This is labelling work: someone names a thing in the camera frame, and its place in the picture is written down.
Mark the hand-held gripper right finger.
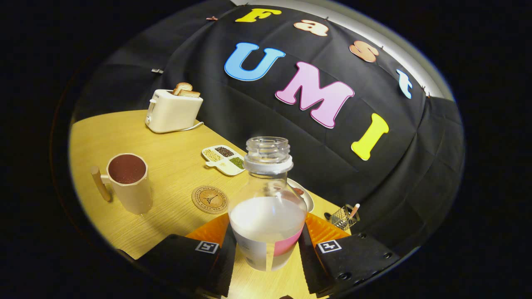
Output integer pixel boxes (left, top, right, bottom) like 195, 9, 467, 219
298, 213, 400, 298

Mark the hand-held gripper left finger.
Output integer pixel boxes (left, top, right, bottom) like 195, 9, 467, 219
137, 213, 237, 298

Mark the clear juice bottle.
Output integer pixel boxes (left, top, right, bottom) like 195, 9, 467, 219
228, 137, 308, 272

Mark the round wooden coaster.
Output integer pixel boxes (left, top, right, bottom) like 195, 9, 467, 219
192, 185, 229, 215

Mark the cream cup with wooden handle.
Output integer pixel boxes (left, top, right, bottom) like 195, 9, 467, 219
91, 153, 153, 215

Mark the white round plate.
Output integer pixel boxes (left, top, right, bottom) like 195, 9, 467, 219
287, 178, 315, 213

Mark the wooden table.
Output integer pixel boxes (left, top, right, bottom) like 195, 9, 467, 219
69, 109, 352, 299

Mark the black backdrop cloth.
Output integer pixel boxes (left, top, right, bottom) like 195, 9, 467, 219
73, 0, 465, 258

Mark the white divided seed dish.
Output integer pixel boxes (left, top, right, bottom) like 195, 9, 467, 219
202, 145, 246, 176

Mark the white toaster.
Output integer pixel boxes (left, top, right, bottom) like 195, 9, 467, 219
145, 89, 204, 134

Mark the metal wire basket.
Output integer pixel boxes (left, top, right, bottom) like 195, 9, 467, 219
330, 203, 360, 231

